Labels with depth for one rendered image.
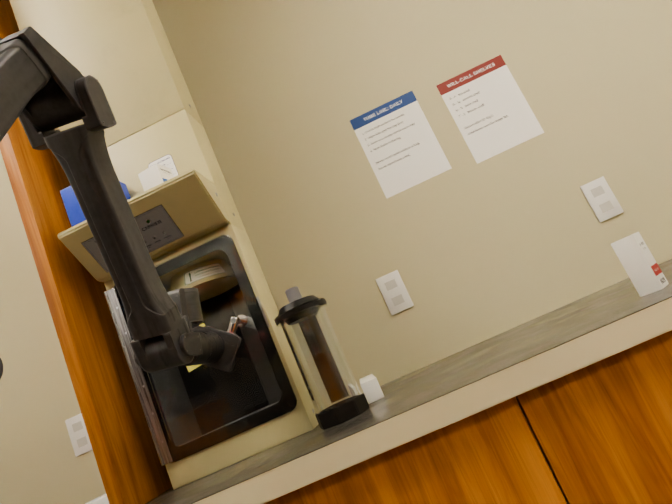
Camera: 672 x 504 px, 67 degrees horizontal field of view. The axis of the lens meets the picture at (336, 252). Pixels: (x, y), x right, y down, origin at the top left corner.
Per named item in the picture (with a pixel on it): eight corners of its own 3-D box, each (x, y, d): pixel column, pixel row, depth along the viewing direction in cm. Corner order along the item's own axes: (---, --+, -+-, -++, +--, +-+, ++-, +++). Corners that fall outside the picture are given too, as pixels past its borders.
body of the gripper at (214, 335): (193, 323, 97) (175, 322, 90) (243, 337, 95) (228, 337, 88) (183, 357, 96) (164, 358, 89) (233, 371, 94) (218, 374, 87)
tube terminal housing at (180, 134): (218, 460, 130) (123, 195, 145) (333, 410, 127) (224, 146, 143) (172, 490, 105) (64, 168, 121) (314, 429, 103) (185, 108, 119)
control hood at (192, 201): (102, 283, 115) (89, 243, 117) (231, 222, 113) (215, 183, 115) (69, 278, 104) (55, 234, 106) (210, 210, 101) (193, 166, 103)
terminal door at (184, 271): (167, 465, 106) (108, 289, 114) (300, 407, 104) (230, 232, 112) (165, 466, 105) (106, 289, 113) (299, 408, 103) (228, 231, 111)
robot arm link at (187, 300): (134, 368, 78) (185, 356, 76) (124, 294, 80) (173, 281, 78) (175, 363, 89) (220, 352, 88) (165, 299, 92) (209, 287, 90)
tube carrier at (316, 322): (336, 412, 104) (296, 315, 109) (378, 396, 99) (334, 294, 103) (305, 430, 95) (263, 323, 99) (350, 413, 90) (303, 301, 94)
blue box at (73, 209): (100, 237, 116) (88, 202, 118) (138, 218, 115) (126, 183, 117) (71, 228, 106) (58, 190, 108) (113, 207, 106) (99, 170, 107)
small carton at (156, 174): (161, 202, 113) (152, 179, 114) (179, 192, 111) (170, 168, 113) (146, 198, 108) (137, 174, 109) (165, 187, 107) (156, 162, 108)
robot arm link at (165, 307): (5, 100, 67) (77, 74, 65) (34, 99, 72) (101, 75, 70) (134, 382, 78) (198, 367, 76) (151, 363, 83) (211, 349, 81)
